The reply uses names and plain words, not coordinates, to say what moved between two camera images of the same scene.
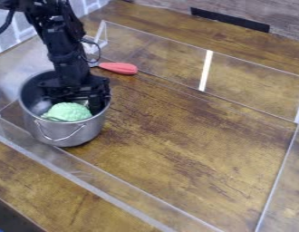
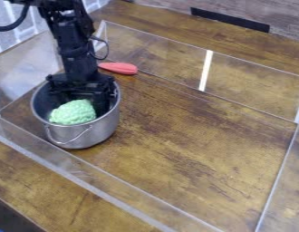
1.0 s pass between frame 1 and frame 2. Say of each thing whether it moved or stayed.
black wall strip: stayed
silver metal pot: moved
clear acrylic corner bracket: stayed
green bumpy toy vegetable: stayed
